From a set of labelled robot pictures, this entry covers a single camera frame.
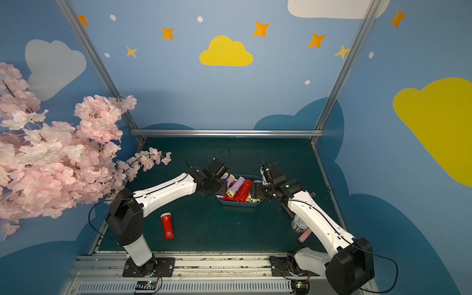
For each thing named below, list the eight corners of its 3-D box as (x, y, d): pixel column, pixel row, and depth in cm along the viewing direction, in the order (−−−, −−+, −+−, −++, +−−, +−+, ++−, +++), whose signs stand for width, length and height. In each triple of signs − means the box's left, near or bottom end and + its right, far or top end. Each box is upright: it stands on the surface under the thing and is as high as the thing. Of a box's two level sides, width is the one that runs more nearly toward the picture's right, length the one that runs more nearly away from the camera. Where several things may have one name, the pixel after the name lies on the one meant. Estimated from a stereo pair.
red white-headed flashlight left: (165, 241, 82) (163, 239, 80) (162, 217, 89) (160, 215, 87) (174, 237, 83) (172, 235, 81) (171, 214, 90) (169, 212, 88)
